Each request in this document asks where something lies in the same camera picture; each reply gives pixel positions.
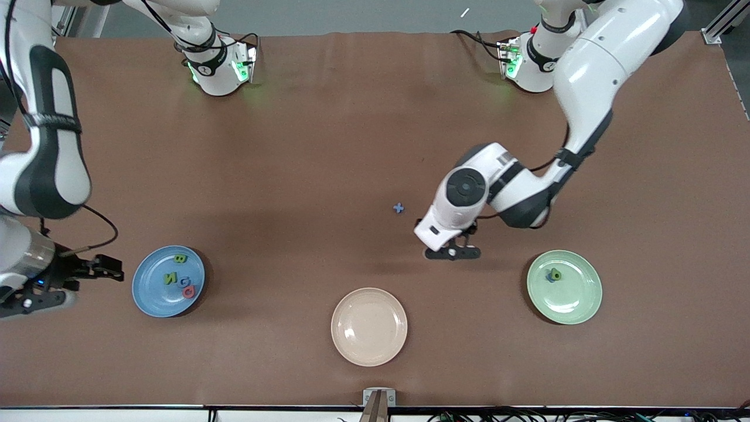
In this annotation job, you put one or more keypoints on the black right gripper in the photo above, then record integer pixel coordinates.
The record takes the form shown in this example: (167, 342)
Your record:
(63, 271)

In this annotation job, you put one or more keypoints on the green letter N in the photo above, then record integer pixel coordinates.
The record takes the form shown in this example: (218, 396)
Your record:
(170, 278)

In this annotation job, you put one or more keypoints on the green letter B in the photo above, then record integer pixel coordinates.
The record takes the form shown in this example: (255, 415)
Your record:
(180, 258)

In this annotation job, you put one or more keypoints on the blue letter G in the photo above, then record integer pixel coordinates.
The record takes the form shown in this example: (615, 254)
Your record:
(182, 281)

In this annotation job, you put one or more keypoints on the red letter Q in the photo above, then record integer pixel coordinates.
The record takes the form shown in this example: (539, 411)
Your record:
(184, 291)

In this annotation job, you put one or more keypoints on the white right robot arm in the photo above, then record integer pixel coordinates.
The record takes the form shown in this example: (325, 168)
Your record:
(64, 176)

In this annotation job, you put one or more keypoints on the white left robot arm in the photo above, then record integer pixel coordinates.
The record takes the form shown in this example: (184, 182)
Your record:
(597, 64)

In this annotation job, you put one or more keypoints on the blue plate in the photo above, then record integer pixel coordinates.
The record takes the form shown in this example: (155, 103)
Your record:
(152, 293)

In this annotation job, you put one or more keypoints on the beige plate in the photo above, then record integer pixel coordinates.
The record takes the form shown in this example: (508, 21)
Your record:
(369, 327)

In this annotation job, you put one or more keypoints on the green plate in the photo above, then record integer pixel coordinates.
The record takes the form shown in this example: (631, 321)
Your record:
(577, 299)

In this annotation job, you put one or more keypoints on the brown table cover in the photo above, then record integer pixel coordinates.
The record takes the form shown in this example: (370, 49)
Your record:
(375, 117)

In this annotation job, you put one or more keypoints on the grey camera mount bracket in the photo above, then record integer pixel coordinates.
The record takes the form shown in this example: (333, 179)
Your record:
(379, 404)

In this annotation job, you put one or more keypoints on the aluminium frame profile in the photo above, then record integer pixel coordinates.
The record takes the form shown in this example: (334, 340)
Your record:
(82, 17)
(726, 20)

